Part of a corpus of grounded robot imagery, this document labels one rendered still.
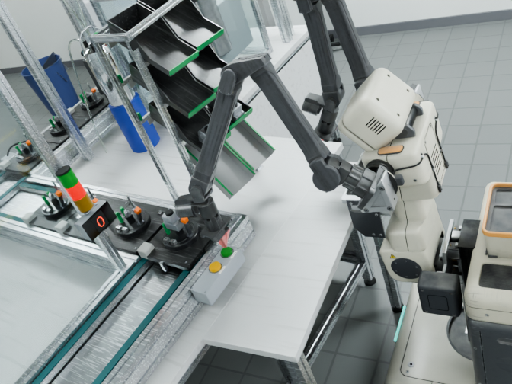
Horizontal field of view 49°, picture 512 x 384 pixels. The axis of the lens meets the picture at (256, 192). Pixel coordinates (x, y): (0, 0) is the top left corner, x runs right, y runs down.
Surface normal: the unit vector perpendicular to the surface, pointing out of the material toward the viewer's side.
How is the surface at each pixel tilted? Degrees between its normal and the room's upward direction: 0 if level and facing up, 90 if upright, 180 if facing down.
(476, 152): 0
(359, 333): 0
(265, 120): 90
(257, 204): 0
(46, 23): 90
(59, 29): 90
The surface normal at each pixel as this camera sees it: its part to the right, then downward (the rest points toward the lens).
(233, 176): 0.28, -0.36
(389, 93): 0.44, -0.48
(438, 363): -0.30, -0.75
